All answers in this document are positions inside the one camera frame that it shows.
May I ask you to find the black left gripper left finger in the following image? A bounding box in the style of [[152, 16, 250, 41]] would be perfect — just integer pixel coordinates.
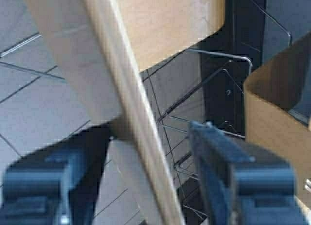
[[0, 124, 113, 225]]

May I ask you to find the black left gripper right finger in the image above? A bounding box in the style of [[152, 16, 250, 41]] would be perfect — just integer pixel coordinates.
[[189, 121, 308, 225]]

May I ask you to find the wooden chair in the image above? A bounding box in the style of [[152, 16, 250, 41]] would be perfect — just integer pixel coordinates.
[[24, 0, 226, 225], [243, 33, 311, 208]]

